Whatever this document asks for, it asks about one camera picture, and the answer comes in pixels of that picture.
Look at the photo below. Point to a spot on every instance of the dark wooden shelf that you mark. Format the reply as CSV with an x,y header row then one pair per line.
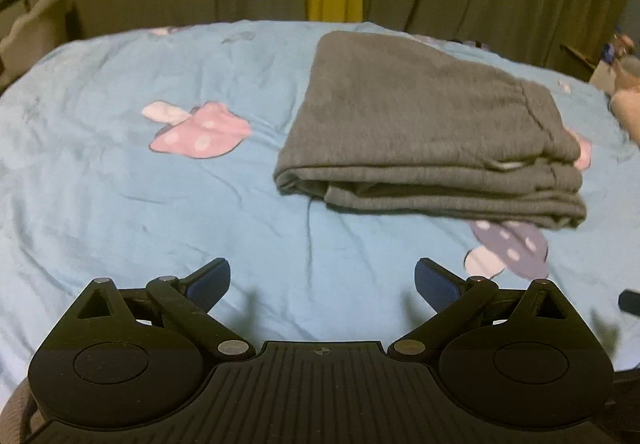
x,y
580,57

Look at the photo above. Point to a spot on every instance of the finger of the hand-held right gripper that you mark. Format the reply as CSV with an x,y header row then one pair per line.
x,y
631,302

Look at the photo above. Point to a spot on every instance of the grey armchair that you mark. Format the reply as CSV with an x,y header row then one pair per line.
x,y
30,34

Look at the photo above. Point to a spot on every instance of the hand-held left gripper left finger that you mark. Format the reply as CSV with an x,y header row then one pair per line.
x,y
207,287

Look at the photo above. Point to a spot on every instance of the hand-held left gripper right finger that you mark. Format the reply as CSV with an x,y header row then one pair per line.
x,y
440,290

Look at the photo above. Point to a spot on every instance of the blue mushroom print bedsheet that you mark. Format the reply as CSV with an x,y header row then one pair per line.
x,y
125,204

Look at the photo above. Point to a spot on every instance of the grey pants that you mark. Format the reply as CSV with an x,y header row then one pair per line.
x,y
400,124

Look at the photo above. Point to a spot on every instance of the blue object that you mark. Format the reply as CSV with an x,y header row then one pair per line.
x,y
617,47

